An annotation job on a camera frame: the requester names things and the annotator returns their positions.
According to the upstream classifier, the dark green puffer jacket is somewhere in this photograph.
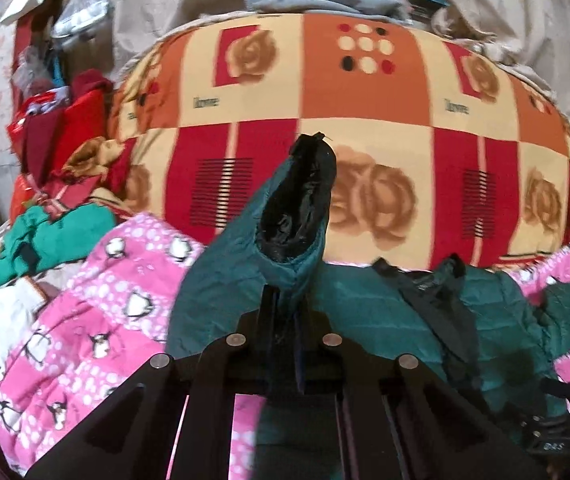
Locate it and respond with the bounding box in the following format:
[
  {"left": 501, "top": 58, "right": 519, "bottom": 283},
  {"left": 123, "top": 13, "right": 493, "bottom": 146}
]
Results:
[{"left": 166, "top": 134, "right": 570, "bottom": 479}]

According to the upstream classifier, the red clothes pile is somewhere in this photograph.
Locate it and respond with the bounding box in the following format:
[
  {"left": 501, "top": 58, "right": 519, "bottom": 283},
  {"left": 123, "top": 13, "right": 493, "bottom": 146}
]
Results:
[{"left": 7, "top": 70, "right": 135, "bottom": 221}]

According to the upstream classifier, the pink penguin bedsheet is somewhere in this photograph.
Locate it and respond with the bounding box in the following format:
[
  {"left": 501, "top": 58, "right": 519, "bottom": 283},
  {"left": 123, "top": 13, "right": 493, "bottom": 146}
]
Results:
[{"left": 0, "top": 214, "right": 570, "bottom": 472}]

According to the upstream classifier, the white glove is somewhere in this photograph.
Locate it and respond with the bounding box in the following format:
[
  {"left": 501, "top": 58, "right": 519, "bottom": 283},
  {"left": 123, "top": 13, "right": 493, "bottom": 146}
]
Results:
[{"left": 0, "top": 276, "right": 48, "bottom": 380}]

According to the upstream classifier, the green garment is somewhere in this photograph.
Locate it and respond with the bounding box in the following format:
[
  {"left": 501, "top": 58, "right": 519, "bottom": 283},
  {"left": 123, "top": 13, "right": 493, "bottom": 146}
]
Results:
[{"left": 0, "top": 204, "right": 116, "bottom": 286}]

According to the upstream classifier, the rose patterned folded blanket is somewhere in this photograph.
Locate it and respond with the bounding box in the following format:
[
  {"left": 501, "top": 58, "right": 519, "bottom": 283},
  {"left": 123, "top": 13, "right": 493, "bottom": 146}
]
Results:
[{"left": 108, "top": 13, "right": 570, "bottom": 269}]

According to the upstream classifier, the clear plastic bag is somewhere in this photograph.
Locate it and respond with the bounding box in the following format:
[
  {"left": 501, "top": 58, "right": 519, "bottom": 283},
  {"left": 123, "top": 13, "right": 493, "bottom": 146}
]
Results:
[{"left": 50, "top": 0, "right": 111, "bottom": 42}]

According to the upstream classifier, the grey folded cloth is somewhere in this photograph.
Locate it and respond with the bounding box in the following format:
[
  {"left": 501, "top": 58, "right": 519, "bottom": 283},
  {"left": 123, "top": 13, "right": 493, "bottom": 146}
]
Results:
[{"left": 245, "top": 0, "right": 407, "bottom": 21}]

